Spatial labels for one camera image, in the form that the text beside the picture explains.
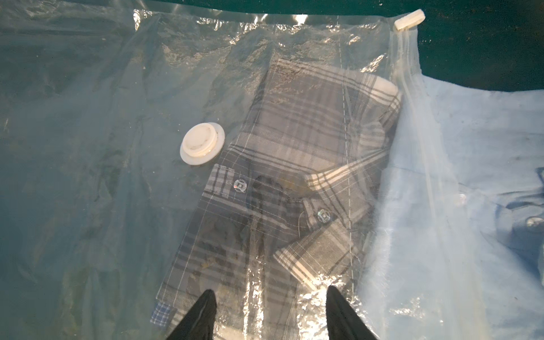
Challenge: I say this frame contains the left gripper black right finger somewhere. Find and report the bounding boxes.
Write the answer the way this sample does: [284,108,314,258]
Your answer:
[326,286,378,340]

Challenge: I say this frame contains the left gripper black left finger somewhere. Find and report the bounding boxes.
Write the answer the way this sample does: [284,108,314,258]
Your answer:
[167,289,218,340]

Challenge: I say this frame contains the dark plaid shirt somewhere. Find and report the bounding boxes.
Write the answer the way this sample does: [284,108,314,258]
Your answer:
[151,58,402,339]

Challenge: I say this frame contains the light blue shirt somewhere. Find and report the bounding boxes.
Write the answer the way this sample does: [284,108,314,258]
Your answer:
[358,76,543,339]

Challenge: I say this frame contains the clear plastic vacuum bag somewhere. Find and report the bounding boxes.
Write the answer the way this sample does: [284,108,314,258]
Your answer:
[0,0,494,340]

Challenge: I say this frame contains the white vacuum bag valve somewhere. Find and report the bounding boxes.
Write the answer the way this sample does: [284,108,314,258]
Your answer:
[179,123,225,166]

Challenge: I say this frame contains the white bag zipper slider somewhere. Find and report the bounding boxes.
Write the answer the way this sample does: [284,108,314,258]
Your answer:
[394,9,426,31]

